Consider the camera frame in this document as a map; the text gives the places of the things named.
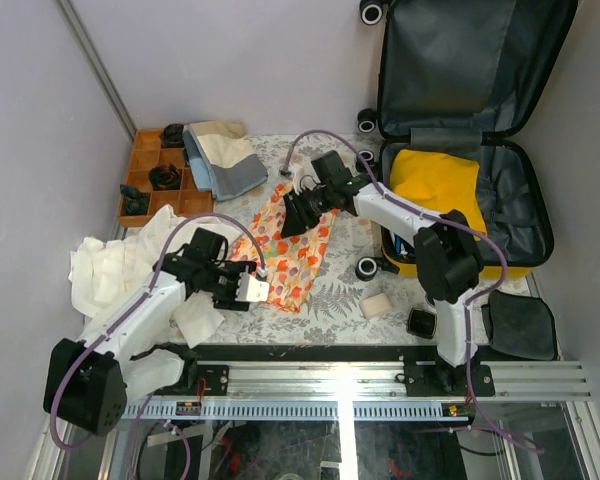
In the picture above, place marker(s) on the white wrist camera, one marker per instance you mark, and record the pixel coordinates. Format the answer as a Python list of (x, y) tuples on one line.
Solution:
[(301, 179), (250, 289)]

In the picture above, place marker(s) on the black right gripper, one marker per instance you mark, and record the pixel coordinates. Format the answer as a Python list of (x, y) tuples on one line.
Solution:
[(297, 219)]

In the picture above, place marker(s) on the beige grey folded garment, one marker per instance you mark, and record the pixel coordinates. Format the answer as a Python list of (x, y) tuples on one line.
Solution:
[(222, 159)]

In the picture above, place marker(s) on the black graphic t-shirt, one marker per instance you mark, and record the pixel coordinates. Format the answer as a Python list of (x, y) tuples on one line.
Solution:
[(397, 249)]

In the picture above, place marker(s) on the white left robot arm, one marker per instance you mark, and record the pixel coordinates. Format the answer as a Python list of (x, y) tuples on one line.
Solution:
[(90, 380)]

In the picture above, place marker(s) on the aluminium mounting rail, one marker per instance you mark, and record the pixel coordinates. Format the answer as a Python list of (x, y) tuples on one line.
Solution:
[(392, 380)]

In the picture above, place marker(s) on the dark green rolled sock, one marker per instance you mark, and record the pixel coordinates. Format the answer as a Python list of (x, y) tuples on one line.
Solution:
[(134, 202)]

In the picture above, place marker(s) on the white crumpled towel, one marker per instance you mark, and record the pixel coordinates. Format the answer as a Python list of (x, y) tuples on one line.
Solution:
[(105, 275)]

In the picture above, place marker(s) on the beige soap bar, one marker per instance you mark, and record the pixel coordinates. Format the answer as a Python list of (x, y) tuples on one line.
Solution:
[(375, 306)]

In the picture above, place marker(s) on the orange floral fabric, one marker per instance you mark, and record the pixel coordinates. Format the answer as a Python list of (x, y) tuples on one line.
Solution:
[(292, 263)]

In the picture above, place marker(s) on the yellow open suitcase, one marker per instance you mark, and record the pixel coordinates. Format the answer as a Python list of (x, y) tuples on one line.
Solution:
[(463, 77)]

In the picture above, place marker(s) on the black rolled sock middle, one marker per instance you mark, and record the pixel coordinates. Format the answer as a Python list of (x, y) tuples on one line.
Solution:
[(165, 177)]

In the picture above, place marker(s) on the black rolled sock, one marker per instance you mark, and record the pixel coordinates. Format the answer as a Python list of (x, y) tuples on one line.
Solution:
[(165, 177), (172, 136)]

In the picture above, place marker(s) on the black rolled sock top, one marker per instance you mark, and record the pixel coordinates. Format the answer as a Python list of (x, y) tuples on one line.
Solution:
[(172, 136)]

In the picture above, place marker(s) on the black square compact case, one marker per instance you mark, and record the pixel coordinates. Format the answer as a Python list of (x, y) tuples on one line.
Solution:
[(422, 323)]

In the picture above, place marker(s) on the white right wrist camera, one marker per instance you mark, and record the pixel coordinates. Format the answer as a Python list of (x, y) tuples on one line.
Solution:
[(301, 179)]

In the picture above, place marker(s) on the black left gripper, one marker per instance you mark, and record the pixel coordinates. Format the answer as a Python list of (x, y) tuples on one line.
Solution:
[(231, 303)]

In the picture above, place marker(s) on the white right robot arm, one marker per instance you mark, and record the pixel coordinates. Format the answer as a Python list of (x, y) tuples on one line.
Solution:
[(448, 261)]

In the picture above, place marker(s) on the dark grey folded cloth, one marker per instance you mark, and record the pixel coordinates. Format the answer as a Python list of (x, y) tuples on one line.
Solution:
[(520, 326)]

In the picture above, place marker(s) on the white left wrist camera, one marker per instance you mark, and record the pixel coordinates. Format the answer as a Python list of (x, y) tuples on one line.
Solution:
[(250, 289)]

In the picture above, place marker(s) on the wooden compartment organizer tray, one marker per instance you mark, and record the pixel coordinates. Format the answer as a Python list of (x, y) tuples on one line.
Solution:
[(147, 153)]

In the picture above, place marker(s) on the yellow garment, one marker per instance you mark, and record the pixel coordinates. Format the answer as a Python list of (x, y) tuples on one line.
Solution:
[(438, 181)]

